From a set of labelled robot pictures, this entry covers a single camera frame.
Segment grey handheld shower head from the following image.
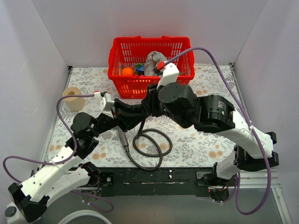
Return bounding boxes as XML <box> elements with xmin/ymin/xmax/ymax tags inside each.
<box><xmin>117</xmin><ymin>129</ymin><xmax>129</xmax><ymax>152</ymax></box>

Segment dark metal shower hose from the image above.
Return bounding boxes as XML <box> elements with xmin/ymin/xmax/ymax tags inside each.
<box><xmin>125</xmin><ymin>118</ymin><xmax>173</xmax><ymax>171</ymax></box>

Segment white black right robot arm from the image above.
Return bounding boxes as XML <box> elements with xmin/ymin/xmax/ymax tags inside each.
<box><xmin>141</xmin><ymin>83</ymin><xmax>279</xmax><ymax>186</ymax></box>

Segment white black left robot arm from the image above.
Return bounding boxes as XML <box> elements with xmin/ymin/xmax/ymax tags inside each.
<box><xmin>5</xmin><ymin>96</ymin><xmax>148</xmax><ymax>224</ymax></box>

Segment floral patterned table mat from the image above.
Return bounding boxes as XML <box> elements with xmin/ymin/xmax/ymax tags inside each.
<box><xmin>42</xmin><ymin>64</ymin><xmax>238</xmax><ymax>168</ymax></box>

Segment beige tape roll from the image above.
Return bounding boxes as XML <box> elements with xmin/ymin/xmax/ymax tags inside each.
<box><xmin>62</xmin><ymin>87</ymin><xmax>85</xmax><ymax>112</ymax></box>

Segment orange fruit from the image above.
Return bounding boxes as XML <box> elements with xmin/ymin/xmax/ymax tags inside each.
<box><xmin>121</xmin><ymin>67</ymin><xmax>135</xmax><ymax>76</ymax></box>

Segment blue packaged item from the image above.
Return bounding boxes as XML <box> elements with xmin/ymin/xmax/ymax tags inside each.
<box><xmin>135</xmin><ymin>64</ymin><xmax>144</xmax><ymax>73</ymax></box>

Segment crumpled grey paper bag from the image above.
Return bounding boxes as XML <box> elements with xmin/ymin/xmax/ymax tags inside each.
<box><xmin>144</xmin><ymin>51</ymin><xmax>167</xmax><ymax>76</ymax></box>

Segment red plastic shopping basket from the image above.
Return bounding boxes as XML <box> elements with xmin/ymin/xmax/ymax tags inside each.
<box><xmin>108</xmin><ymin>36</ymin><xmax>191</xmax><ymax>99</ymax></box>

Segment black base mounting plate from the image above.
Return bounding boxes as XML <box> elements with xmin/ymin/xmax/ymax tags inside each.
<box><xmin>100</xmin><ymin>168</ymin><xmax>235</xmax><ymax>198</ymax></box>

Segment white curved tube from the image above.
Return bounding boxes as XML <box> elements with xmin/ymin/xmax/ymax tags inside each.
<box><xmin>57</xmin><ymin>210</ymin><xmax>113</xmax><ymax>224</ymax></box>

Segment white power adapter box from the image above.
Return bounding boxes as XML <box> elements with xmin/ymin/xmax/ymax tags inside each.
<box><xmin>5</xmin><ymin>202</ymin><xmax>25</xmax><ymax>224</ymax></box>

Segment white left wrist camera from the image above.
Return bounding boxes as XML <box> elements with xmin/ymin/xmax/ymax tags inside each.
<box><xmin>94</xmin><ymin>91</ymin><xmax>114</xmax><ymax>118</ymax></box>

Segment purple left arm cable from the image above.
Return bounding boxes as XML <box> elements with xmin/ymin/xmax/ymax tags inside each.
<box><xmin>2</xmin><ymin>93</ymin><xmax>114</xmax><ymax>213</ymax></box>

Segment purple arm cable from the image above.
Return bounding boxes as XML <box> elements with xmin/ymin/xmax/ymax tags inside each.
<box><xmin>163</xmin><ymin>48</ymin><xmax>272</xmax><ymax>215</ymax></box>
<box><xmin>2</xmin><ymin>93</ymin><xmax>114</xmax><ymax>213</ymax></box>

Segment aluminium frame rail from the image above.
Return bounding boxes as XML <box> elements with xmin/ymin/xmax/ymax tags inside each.
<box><xmin>25</xmin><ymin>169</ymin><xmax>292</xmax><ymax>224</ymax></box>

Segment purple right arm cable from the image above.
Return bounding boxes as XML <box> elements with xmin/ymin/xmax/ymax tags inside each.
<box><xmin>163</xmin><ymin>48</ymin><xmax>272</xmax><ymax>215</ymax></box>

